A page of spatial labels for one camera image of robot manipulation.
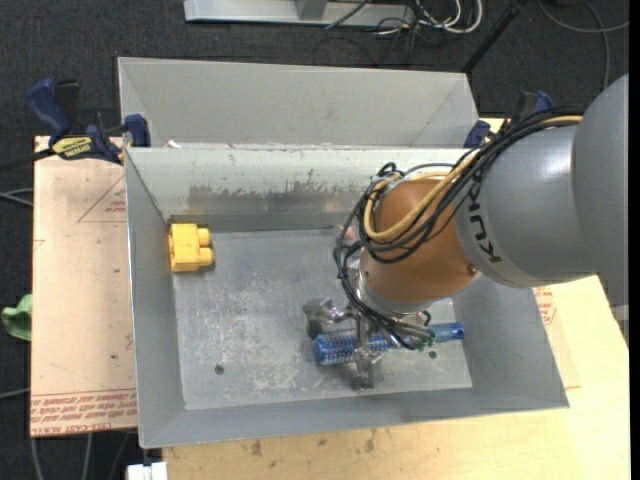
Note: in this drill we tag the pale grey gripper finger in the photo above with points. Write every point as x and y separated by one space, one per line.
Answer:
322 308
363 372

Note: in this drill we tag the blue bristle hairbrush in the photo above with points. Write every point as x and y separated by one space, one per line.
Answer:
336 349

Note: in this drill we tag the grey metal bin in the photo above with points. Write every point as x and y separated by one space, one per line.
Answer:
260 318

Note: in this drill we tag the brown cardboard board red print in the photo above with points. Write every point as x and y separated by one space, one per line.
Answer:
75 293

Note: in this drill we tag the yellow toy brick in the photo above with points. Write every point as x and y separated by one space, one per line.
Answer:
186 249

